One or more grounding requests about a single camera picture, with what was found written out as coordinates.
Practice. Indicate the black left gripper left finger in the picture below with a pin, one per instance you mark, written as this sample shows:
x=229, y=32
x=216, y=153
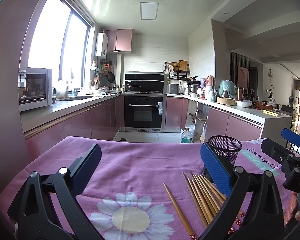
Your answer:
x=33, y=210

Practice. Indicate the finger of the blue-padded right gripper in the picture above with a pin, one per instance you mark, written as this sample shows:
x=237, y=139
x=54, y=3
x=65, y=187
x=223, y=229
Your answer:
x=264, y=216

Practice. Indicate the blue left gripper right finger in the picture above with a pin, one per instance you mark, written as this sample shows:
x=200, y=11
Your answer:
x=291, y=136

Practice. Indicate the kitchen window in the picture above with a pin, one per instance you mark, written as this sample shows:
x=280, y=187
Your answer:
x=60, y=42

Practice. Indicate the person's hand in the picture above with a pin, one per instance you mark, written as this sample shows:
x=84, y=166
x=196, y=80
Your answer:
x=291, y=210

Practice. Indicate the bamboo chopstick in bundle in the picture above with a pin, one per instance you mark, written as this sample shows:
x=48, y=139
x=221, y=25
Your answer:
x=212, y=199
x=214, y=213
x=211, y=192
x=205, y=210

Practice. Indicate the bamboo chopstick rightmost of bundle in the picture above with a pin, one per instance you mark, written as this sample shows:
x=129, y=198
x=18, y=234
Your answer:
x=221, y=197

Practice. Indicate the bamboo chopstick of bundle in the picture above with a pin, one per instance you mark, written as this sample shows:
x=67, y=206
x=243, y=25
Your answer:
x=195, y=200
x=221, y=197

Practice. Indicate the black mesh pen holder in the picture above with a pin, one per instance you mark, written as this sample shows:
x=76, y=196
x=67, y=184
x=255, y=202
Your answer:
x=219, y=149

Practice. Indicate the single bamboo chopstick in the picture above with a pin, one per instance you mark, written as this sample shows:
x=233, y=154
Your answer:
x=180, y=213

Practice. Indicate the bamboo chopstick leftmost of bundle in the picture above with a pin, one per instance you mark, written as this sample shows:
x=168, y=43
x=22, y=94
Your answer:
x=195, y=200

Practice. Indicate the pink lower cabinets right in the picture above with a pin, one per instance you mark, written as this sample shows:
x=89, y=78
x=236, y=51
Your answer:
x=206, y=121

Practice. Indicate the pink cabinets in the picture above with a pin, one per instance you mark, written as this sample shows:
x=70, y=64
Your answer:
x=92, y=118
x=206, y=121

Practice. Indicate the pink floral tablecloth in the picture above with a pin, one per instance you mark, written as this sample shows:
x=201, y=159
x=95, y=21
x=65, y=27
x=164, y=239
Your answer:
x=132, y=175

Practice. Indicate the green plastic bottle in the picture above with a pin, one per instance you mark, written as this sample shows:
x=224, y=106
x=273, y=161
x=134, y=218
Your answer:
x=186, y=136

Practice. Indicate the pink kettle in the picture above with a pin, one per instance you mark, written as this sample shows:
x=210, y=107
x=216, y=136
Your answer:
x=210, y=81

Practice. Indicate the pink lower cabinets left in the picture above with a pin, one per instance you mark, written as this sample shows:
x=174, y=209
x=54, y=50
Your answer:
x=92, y=118

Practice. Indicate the white microwave oven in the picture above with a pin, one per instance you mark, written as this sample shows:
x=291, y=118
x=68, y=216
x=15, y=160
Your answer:
x=35, y=88

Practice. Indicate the black built-in oven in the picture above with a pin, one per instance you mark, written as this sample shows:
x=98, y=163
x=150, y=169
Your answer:
x=144, y=112

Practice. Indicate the black frying pan hanging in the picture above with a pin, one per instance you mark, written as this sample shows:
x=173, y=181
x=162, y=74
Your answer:
x=111, y=75

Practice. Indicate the black range hood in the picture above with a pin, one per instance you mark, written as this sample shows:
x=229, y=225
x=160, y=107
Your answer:
x=144, y=82

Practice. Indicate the white water heater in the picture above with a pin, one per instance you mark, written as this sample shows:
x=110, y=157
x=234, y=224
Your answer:
x=101, y=45

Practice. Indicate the square ceiling light panel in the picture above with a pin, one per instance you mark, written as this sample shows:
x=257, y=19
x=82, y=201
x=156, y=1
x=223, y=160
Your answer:
x=149, y=11

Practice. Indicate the black wall spice rack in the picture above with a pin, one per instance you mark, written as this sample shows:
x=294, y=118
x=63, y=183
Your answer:
x=177, y=70

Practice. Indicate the pink wall cabinet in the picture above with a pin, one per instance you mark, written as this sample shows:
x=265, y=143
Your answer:
x=119, y=41

